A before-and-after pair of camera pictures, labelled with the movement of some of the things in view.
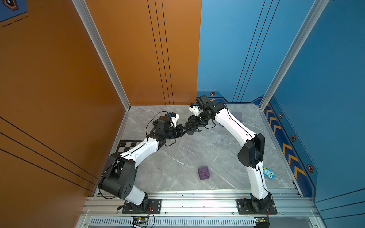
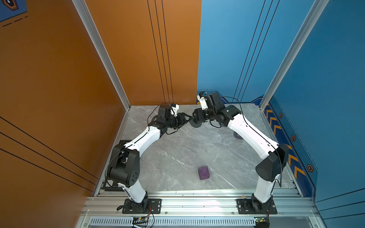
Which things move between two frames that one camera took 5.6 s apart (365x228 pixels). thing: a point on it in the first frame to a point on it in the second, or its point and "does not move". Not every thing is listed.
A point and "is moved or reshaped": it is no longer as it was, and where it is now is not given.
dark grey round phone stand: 190,131 is moved or reshaped
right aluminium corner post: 315,11 does not move
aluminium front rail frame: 209,208 does not move
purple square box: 204,173 does not move
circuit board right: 262,222 does not move
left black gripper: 179,133 to 181,120
